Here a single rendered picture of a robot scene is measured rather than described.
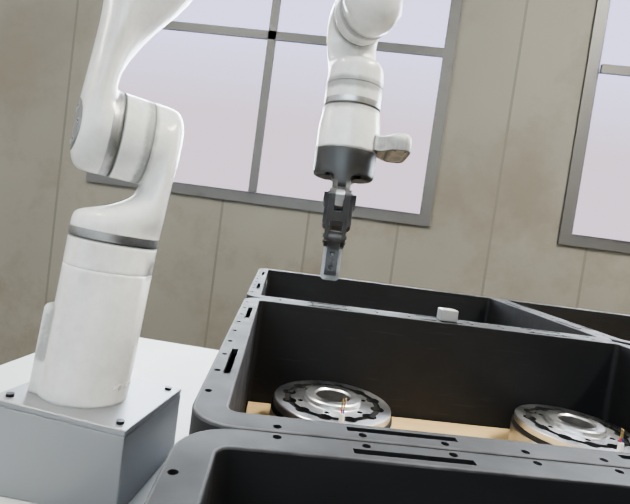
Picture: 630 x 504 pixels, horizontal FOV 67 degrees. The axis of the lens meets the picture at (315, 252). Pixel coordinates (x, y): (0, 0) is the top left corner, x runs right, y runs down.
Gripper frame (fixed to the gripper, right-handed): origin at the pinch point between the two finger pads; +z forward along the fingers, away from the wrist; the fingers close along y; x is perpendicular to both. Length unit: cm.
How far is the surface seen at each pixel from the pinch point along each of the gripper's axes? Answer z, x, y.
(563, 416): 10.2, 23.2, 14.1
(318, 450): 4.0, 0.6, 42.2
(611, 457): 4.0, 12.6, 38.8
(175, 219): -3, -75, -157
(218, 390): 3.9, -4.0, 38.0
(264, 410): 13.5, -4.3, 14.7
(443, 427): 13.5, 13.1, 12.2
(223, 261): 14, -50, -156
